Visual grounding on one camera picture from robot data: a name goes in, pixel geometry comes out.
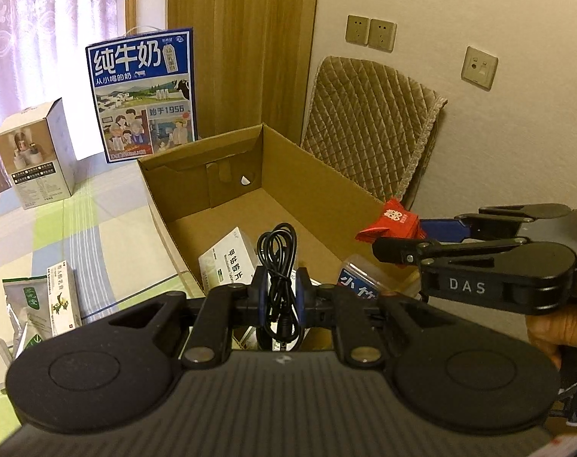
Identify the brown cardboard box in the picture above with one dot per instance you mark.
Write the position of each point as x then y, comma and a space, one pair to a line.
317, 200

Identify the beige wall antenna socket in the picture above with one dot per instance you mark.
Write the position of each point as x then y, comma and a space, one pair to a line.
479, 66

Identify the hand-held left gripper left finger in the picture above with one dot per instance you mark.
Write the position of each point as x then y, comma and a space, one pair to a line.
261, 295

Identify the person's right hand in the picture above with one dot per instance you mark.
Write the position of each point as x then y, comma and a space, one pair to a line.
555, 328

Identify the blue illustrated milk carton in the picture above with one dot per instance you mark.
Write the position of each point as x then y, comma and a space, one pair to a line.
141, 95

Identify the sheer patterned curtain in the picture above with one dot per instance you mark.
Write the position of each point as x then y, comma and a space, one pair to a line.
55, 33

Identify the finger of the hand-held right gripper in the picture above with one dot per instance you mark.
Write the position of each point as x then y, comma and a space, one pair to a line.
398, 249
445, 229

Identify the quilted brown chair cushion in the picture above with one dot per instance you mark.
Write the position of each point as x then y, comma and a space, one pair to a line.
369, 123

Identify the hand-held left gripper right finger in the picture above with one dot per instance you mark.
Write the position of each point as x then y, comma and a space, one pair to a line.
302, 295

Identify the wooden door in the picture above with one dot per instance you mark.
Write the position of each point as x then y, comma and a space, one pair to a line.
241, 47

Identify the white green medicine box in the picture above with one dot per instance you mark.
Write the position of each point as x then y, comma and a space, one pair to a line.
226, 262

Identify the white humidifier box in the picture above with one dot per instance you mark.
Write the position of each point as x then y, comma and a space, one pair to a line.
36, 162

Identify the clear plastic case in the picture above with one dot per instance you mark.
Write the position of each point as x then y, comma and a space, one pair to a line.
360, 276

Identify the silver green tea bag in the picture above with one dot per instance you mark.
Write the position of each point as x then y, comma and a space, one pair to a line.
29, 304

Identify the small white plant-print box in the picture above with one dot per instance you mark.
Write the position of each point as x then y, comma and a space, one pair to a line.
65, 295

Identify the small red packet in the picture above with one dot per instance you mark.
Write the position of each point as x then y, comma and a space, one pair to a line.
395, 221

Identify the beige wall power socket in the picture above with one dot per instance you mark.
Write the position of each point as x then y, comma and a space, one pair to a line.
382, 34
357, 28

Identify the checked cloth covered desktop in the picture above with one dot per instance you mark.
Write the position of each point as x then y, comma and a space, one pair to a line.
103, 247

